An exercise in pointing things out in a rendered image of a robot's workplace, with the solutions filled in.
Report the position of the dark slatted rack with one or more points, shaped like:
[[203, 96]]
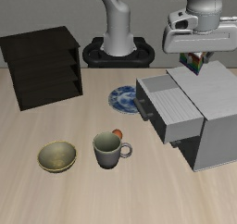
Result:
[[40, 70]]

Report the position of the small orange ball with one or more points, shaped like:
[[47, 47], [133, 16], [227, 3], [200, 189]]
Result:
[[118, 133]]

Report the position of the olive green bowl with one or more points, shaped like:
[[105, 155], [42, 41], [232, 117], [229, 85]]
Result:
[[57, 156]]

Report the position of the grey cabinet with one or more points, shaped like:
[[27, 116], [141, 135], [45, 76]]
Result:
[[216, 92]]

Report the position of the blue and white plate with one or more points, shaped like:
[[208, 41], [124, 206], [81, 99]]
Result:
[[121, 98]]

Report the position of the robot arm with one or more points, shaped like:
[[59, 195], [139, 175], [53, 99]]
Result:
[[118, 24]]

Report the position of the grey-green mug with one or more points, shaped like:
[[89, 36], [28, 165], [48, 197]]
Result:
[[106, 153]]

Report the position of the rainbow cake wedge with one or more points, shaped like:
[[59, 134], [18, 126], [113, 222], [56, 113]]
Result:
[[193, 63]]

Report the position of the grey cabinet drawer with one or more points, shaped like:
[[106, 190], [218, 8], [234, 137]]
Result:
[[176, 105]]

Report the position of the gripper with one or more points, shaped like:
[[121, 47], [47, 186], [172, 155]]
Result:
[[197, 42]]

